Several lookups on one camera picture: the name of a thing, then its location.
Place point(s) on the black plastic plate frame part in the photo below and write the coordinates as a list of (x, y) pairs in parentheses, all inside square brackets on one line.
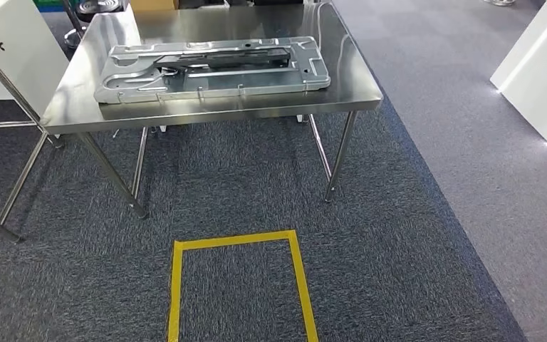
[(226, 57)]

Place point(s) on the stainless steel workbench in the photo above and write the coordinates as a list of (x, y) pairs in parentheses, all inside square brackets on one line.
[(207, 113)]

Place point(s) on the aluminium fixture plate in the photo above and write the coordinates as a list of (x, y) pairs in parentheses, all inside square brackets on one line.
[(217, 82)]

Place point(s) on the yellow floor tape square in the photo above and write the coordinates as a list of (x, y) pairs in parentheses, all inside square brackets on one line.
[(176, 292)]

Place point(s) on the black round stool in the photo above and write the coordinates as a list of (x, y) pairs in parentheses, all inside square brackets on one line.
[(96, 9)]

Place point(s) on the grey metal pole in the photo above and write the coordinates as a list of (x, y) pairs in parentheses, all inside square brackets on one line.
[(73, 16)]

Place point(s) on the blue pallet rack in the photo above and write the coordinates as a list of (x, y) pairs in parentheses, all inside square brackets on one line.
[(51, 8)]

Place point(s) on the green plastic crate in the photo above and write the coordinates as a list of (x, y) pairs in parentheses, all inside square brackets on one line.
[(49, 3)]

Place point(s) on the chrome stand base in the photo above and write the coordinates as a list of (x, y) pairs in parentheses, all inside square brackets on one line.
[(500, 2)]

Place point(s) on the white board panel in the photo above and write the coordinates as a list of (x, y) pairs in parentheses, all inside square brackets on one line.
[(542, 80)]

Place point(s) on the white topped steel table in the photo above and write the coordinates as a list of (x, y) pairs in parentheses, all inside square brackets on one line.
[(4, 71)]

